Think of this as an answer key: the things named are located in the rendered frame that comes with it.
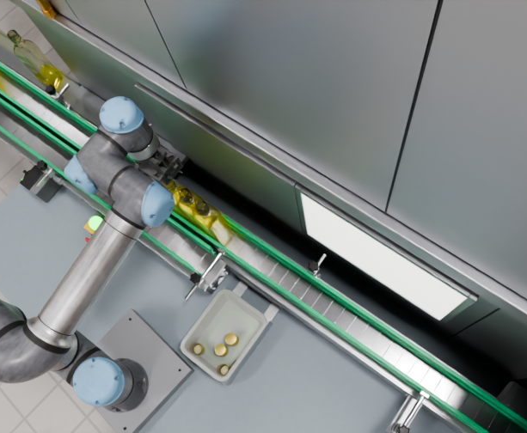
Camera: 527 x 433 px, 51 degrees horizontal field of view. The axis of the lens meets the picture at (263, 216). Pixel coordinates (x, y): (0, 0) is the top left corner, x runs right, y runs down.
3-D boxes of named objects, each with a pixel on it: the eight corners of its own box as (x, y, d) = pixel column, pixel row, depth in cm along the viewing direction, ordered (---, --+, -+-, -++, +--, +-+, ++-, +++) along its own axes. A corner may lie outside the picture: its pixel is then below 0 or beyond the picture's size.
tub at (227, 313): (273, 323, 166) (270, 319, 158) (229, 387, 162) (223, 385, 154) (228, 290, 171) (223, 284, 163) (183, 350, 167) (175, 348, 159)
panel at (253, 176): (450, 315, 139) (484, 289, 107) (444, 325, 139) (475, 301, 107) (179, 140, 165) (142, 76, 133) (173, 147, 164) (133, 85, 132)
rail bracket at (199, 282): (231, 259, 161) (223, 248, 149) (196, 307, 158) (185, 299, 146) (223, 253, 162) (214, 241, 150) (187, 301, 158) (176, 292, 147)
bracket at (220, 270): (232, 270, 167) (228, 265, 160) (213, 295, 165) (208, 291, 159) (223, 264, 168) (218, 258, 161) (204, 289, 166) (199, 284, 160)
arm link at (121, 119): (86, 118, 106) (114, 85, 108) (108, 143, 116) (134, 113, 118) (115, 138, 104) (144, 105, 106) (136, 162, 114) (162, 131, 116)
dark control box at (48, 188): (63, 186, 191) (51, 176, 183) (47, 204, 189) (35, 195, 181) (46, 173, 193) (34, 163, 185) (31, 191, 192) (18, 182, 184)
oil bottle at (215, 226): (234, 233, 164) (220, 210, 144) (222, 248, 163) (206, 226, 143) (219, 222, 165) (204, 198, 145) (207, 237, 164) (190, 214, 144)
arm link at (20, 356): (10, 416, 99) (164, 189, 99) (-30, 378, 102) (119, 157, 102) (48, 404, 110) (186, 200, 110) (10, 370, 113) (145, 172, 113)
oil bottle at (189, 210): (219, 222, 165) (203, 197, 145) (207, 236, 164) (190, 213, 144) (205, 211, 167) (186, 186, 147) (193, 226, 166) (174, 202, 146)
